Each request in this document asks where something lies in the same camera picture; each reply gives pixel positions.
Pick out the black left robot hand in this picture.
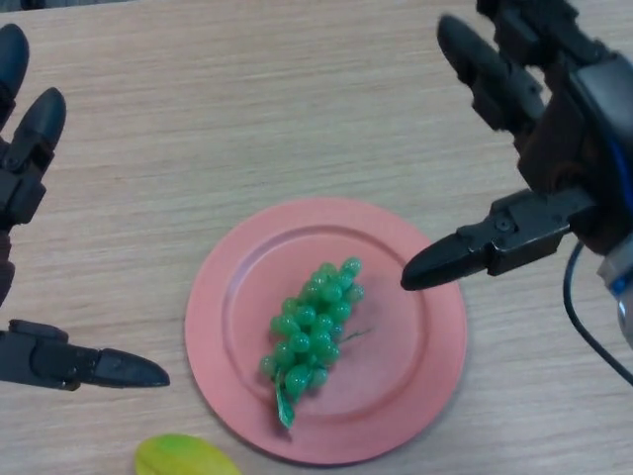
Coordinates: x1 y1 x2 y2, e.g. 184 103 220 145
0 23 171 392

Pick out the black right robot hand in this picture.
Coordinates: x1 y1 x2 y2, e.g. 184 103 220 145
399 0 633 292

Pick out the green grapes bunch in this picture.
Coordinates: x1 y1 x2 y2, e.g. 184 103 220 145
259 255 373 428

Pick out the pink round plate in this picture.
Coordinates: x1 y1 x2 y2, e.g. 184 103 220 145
185 197 469 465

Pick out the yellow green starfruit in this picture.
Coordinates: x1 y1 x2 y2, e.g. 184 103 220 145
135 433 243 475

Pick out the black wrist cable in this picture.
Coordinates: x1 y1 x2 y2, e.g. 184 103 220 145
564 239 633 387

